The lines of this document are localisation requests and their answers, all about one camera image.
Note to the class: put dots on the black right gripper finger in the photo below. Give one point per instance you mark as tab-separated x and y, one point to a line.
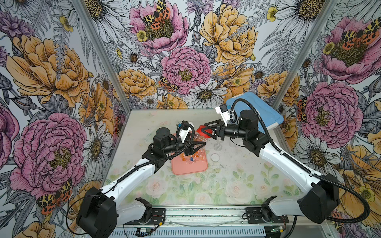
212	134
214	124

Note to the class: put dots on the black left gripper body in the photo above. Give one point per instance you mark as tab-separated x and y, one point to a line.
179	145

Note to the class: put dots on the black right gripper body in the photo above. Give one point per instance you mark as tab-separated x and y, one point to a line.
231	131

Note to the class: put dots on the red jar lid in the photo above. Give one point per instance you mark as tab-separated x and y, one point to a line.
201	131

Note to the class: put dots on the red lid candy jar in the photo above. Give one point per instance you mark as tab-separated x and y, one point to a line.
200	138

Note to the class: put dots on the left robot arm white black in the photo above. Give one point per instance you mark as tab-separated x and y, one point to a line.
100	211

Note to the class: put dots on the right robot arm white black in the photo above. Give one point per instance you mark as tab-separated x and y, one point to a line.
318	198

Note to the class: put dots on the lollipop candies pile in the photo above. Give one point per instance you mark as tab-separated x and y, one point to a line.
198	157

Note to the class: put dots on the pink plastic tray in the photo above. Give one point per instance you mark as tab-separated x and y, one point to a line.
181	168

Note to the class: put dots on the blue lid storage box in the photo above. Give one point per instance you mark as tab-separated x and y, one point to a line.
270	116

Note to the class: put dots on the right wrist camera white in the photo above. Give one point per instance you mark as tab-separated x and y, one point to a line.
228	116

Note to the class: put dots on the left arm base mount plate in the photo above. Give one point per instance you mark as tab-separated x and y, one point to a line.
151	215

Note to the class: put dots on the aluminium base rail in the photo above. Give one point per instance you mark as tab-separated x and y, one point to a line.
221	222

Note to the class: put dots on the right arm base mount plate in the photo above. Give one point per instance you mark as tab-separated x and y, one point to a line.
262	214

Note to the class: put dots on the aluminium corner post right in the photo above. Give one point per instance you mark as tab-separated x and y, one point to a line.
318	26

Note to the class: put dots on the aluminium corner post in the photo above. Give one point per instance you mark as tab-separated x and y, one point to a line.
91	31
318	26

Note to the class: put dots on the aluminium corner post left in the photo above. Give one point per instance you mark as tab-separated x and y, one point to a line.
91	31

